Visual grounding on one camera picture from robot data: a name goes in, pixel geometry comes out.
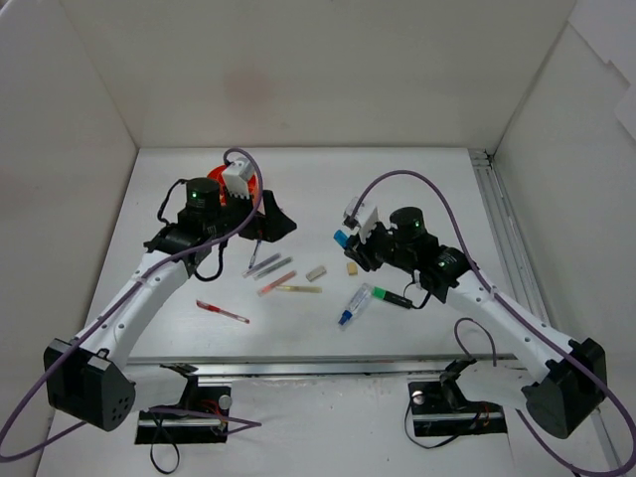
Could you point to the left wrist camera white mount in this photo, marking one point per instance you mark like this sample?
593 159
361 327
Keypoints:
236 178

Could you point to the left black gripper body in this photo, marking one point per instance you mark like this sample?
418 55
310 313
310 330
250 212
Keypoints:
259 221

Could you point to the red gel pen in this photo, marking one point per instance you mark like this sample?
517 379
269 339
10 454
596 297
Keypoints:
215 309

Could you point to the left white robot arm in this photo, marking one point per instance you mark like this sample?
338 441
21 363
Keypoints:
88 376

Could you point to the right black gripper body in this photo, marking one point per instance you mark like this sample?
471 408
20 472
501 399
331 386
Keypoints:
362 252

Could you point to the grey-white eraser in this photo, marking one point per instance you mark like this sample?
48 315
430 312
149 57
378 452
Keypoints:
316 273

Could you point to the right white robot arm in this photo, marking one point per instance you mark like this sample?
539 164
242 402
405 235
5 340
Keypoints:
559 396

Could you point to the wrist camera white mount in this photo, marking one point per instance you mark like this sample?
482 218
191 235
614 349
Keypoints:
360 214
236 178

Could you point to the green-grey slim highlighter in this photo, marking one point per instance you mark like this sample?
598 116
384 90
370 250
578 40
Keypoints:
272 268

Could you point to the clear glue bottle blue cap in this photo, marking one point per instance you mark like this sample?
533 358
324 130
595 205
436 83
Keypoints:
356 305

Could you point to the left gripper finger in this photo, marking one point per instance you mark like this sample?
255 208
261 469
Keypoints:
266 234
274 220

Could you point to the tan eraser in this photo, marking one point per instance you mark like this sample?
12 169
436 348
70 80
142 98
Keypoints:
352 269

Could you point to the yellow slim highlighter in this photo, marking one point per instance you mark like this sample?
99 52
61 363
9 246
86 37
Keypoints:
299 288

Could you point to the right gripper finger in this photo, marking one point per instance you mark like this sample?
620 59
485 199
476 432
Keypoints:
363 256
373 236

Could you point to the purple-grey slim highlighter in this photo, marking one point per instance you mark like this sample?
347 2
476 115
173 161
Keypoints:
261 265

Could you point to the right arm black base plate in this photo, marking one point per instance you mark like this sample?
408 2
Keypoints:
438 413

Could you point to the blue ballpoint pen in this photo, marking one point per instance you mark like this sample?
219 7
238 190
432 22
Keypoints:
254 254

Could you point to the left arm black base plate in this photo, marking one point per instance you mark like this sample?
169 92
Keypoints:
169 427

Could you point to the orange round divided container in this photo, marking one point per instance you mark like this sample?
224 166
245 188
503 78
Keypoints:
217 196

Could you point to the aluminium frame rail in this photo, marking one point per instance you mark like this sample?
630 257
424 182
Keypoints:
462 206

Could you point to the pink-orange slim highlighter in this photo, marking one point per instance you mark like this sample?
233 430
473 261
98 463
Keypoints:
277 282

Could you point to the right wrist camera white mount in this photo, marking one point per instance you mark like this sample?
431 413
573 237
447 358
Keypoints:
360 214

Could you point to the blue cap black highlighter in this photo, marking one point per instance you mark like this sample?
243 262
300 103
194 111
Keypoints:
341 238

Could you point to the green cap black highlighter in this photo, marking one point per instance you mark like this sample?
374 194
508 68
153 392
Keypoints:
391 298

